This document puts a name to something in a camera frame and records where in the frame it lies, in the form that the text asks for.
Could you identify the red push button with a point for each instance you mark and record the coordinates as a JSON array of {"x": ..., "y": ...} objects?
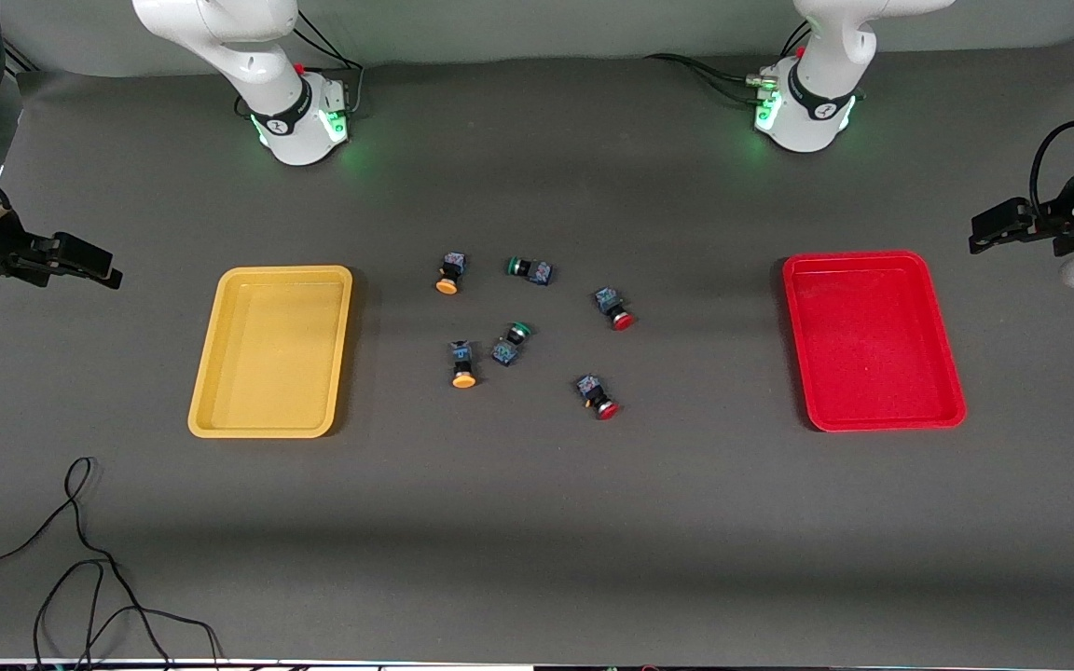
[
  {"x": 613, "y": 308},
  {"x": 595, "y": 393}
]

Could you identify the dark grey table mat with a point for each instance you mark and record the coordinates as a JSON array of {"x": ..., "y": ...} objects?
[{"x": 537, "y": 531}]

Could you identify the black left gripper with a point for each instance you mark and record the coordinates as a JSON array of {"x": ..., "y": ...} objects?
[{"x": 1047, "y": 229}]

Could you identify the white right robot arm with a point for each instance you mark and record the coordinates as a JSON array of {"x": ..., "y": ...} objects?
[{"x": 287, "y": 121}]

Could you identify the yellow plastic tray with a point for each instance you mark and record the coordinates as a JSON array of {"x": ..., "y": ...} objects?
[{"x": 274, "y": 354}]

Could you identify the green push button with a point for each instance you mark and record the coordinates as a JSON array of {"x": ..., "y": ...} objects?
[
  {"x": 530, "y": 270},
  {"x": 509, "y": 343}
]

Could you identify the yellow push button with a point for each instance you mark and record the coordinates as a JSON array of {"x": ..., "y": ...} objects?
[
  {"x": 449, "y": 273},
  {"x": 462, "y": 362}
]

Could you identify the red plastic tray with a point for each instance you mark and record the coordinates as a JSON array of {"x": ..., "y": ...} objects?
[{"x": 873, "y": 340}]

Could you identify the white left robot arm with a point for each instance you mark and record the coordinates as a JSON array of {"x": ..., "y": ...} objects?
[{"x": 812, "y": 116}]

